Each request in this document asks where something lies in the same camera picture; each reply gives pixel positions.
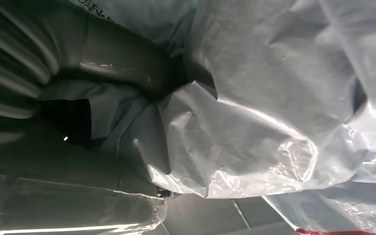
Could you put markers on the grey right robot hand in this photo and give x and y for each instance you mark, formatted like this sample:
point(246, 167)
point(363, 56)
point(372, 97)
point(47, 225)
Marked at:
point(116, 58)

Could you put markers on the clear plastic wrist cover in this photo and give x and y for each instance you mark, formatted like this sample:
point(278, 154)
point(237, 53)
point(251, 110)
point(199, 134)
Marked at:
point(77, 207)

